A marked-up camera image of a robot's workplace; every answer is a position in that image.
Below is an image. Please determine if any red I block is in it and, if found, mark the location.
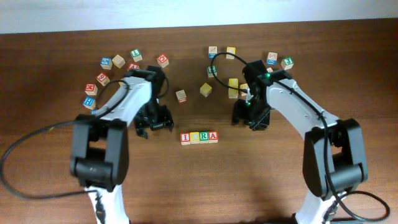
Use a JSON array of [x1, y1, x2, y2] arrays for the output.
[[180, 133, 191, 145]]

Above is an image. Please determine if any yellow C block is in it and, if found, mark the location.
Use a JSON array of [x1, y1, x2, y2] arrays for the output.
[[190, 132, 200, 144]]

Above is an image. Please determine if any red a block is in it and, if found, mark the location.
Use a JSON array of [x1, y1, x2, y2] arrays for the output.
[[208, 131, 219, 143], [127, 63, 140, 71]]

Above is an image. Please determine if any green R block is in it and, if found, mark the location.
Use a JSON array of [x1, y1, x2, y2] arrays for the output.
[[199, 131, 209, 144]]

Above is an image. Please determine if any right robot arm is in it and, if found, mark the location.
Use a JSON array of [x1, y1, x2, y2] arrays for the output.
[[232, 60, 368, 223]]

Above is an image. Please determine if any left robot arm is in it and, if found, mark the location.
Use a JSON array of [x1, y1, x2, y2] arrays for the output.
[[70, 65, 174, 223]]

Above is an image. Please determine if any yellow block cluster right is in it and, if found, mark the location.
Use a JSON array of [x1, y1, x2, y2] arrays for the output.
[[239, 83, 249, 96]]

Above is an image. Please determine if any yellow block cluster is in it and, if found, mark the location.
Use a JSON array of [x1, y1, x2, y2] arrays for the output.
[[228, 78, 239, 88], [239, 83, 249, 96], [228, 86, 239, 99]]

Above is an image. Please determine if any yellow block cluster lower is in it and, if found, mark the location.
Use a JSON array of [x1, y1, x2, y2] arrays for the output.
[[228, 86, 239, 99]]

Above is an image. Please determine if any wooden block red side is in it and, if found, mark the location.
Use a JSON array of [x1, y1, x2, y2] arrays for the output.
[[175, 90, 187, 103]]

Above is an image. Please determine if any yellow block cluster upper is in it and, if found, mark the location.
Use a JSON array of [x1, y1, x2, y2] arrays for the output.
[[228, 78, 239, 88]]

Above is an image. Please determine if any yellow block centre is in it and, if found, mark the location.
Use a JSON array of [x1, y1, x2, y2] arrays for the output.
[[200, 83, 212, 97]]

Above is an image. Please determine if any red round symbol block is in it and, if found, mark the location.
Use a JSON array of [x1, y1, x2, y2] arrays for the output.
[[157, 54, 169, 68]]

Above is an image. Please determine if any wooden block blue X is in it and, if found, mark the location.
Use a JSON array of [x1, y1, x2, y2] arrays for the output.
[[266, 52, 277, 65]]

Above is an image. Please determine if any green J block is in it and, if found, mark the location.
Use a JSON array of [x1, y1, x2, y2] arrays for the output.
[[280, 57, 294, 70]]

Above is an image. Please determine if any green Z block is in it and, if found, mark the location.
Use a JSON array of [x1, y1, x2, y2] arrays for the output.
[[207, 65, 217, 78]]

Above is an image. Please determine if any green L block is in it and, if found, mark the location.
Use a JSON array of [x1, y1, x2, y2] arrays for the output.
[[130, 49, 142, 62]]

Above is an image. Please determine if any plain wooden block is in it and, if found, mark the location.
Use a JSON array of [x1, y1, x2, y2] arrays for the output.
[[112, 55, 126, 68]]

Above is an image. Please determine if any red 9 block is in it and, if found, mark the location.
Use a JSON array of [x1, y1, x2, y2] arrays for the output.
[[96, 72, 110, 86]]

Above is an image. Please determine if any blue H block upper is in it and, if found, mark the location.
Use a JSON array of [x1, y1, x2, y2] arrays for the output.
[[82, 96, 96, 110]]

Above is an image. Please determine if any red M block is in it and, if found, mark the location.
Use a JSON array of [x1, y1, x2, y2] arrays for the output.
[[85, 83, 98, 96]]

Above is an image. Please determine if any blue 5 block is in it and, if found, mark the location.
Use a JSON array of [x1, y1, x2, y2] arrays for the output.
[[100, 57, 113, 70]]

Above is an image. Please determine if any wooden block blue side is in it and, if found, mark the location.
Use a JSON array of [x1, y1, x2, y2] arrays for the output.
[[208, 46, 218, 59]]

